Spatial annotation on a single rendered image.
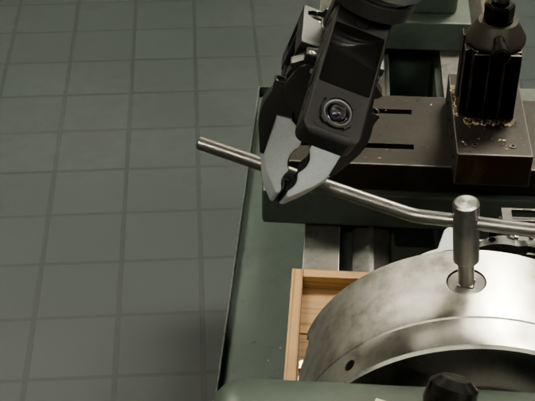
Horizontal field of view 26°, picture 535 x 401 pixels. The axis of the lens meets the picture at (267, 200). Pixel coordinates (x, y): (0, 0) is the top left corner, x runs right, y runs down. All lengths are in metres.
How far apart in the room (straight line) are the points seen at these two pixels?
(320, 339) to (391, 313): 0.09
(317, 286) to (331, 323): 0.47
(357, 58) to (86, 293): 2.06
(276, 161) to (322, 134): 0.12
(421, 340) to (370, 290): 0.10
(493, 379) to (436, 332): 0.06
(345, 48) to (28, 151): 2.56
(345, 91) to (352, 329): 0.25
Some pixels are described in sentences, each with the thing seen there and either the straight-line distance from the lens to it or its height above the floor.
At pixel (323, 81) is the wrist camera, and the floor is 1.45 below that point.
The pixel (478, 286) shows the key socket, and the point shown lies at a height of 1.24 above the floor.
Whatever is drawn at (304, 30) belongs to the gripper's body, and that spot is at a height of 1.45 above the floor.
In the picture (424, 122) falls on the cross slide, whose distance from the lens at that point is 1.69.
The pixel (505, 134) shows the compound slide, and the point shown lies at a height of 1.02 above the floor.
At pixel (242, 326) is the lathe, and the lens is 1.97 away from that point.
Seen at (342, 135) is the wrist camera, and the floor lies 1.43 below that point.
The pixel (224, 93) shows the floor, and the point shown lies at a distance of 3.57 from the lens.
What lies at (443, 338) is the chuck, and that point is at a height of 1.23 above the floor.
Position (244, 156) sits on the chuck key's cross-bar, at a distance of 0.99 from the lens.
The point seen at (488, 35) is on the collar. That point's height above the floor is 1.14.
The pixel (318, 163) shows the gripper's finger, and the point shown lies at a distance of 0.95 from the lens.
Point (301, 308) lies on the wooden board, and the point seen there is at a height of 0.89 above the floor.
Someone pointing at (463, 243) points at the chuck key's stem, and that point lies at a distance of 0.97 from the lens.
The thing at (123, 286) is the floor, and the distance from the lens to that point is 2.88.
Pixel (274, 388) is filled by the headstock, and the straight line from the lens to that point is 0.89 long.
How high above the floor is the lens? 1.90
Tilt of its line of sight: 37 degrees down
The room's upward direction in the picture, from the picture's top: straight up
